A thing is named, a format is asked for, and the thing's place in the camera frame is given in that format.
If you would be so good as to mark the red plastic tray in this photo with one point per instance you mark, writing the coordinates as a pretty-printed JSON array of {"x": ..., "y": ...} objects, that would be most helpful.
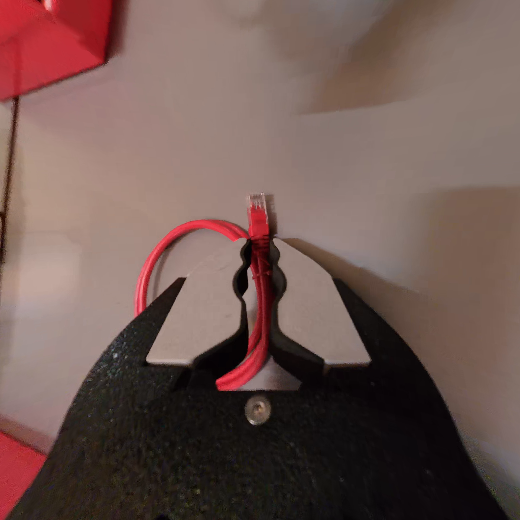
[
  {"x": 18, "y": 471},
  {"x": 48, "y": 44}
]

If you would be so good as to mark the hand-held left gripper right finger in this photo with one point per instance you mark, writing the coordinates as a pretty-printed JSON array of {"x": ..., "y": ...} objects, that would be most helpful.
[{"x": 317, "y": 317}]

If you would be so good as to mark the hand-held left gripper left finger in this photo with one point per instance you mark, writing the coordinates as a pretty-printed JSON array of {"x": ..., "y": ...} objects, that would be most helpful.
[{"x": 199, "y": 317}]

